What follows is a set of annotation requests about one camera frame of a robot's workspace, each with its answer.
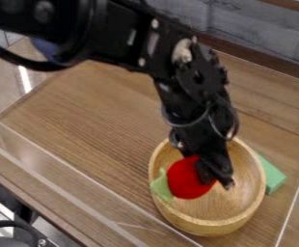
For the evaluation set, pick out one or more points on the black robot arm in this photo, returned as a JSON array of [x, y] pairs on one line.
[[129, 35]]

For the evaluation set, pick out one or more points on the round wooden bowl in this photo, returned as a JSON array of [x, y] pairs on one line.
[[220, 211]]

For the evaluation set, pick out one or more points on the green sponge block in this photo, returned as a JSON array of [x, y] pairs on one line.
[[275, 177]]

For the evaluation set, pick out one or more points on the black table clamp bracket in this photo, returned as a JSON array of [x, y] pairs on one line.
[[29, 233]]

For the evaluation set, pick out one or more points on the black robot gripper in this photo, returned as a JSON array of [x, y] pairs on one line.
[[191, 83]]

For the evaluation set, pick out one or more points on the red felt fruit green leaf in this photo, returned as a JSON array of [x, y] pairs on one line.
[[179, 181]]

